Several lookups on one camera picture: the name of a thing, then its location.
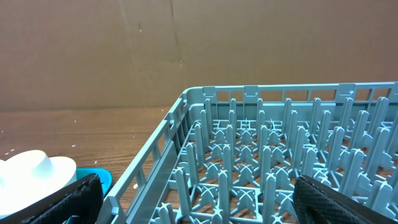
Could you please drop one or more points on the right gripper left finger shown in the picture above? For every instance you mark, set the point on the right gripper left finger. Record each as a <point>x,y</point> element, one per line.
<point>82,199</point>

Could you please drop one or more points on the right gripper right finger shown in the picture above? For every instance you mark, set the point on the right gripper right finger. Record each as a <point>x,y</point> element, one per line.
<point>315,202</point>

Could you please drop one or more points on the white bowl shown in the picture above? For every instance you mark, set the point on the white bowl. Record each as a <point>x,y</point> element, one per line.
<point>21,192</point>

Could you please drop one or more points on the white cup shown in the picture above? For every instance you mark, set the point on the white cup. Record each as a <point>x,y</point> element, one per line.
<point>34,164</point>

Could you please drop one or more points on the grey dishwasher rack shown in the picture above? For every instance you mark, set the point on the grey dishwasher rack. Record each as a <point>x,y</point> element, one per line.
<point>231,154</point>

